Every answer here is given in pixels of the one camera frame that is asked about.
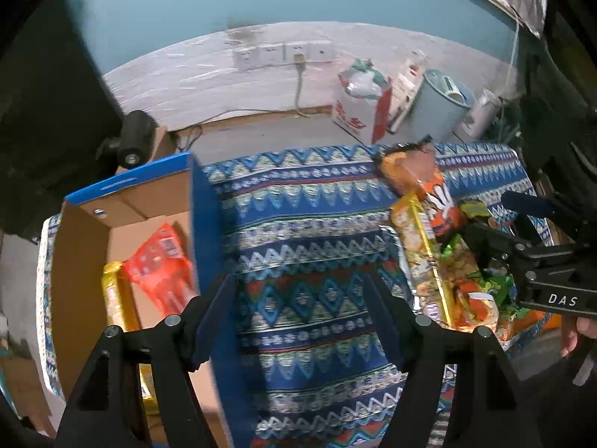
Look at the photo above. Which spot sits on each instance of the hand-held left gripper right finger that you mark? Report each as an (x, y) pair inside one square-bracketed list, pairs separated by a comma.
[(386, 317)]

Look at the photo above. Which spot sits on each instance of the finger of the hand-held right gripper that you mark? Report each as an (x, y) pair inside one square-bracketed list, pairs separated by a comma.
[(489, 242), (527, 203)]

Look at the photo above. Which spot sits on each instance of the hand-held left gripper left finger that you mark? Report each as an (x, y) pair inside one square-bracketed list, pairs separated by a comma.
[(218, 310)]

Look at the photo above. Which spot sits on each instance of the small yellow green snack packet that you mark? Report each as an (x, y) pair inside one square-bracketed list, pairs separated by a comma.
[(473, 209)]

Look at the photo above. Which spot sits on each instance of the orange white snack packet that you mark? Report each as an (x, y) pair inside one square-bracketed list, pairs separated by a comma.
[(475, 305)]

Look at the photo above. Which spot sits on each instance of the yellow striped snack packet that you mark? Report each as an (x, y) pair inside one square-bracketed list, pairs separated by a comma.
[(419, 252)]

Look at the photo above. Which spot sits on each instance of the orange chip bag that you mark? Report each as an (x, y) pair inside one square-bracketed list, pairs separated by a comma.
[(433, 182)]

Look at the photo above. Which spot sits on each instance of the blue cardboard box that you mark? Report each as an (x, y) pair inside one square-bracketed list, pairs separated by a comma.
[(140, 210)]

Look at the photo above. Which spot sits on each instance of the person's right hand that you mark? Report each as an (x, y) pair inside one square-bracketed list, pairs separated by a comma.
[(569, 336)]

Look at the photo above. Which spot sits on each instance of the red snack packet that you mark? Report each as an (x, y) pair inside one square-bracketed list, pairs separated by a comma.
[(158, 266)]

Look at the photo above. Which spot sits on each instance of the white kettle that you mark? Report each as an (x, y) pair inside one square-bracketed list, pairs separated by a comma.
[(480, 112)]

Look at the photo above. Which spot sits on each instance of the blue patterned tablecloth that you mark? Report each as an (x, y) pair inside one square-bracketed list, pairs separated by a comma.
[(303, 242)]

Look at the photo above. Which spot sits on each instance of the light blue bin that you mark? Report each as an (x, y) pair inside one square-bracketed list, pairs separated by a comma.
[(433, 112)]

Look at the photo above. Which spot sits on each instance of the white red package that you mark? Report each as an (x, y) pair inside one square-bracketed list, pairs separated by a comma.
[(405, 84)]

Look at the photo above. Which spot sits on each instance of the white red carton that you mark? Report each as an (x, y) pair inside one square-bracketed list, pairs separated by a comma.
[(354, 121)]

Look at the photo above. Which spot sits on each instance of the black cylinder device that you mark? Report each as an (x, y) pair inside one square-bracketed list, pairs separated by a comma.
[(135, 135)]

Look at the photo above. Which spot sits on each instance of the white green plastic bag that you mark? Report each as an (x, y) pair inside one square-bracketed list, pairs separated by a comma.
[(361, 81)]

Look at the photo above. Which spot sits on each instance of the brown cardboard sheet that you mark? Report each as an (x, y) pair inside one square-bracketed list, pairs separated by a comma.
[(23, 392)]

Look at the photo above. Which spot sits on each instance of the white power strip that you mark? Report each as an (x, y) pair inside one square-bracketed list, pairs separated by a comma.
[(261, 56)]

